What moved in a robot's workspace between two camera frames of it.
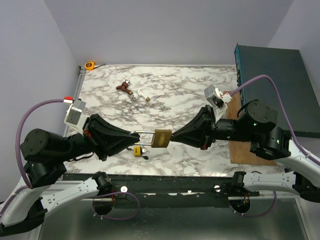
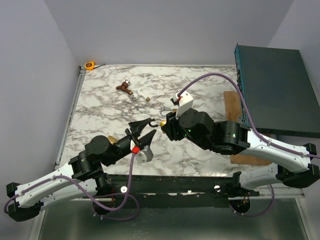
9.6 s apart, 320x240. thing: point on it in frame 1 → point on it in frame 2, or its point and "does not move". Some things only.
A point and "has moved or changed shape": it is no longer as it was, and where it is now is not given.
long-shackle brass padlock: [161, 138] → [174, 110]
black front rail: [167, 191] does not move
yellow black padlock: [137, 150] has moved or changed shape
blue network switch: [287, 68] does not move
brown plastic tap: [124, 86] does not move
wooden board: [240, 151] does not move
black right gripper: [199, 131] → [170, 127]
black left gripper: [107, 138] → [137, 129]
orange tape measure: [90, 65] does not move
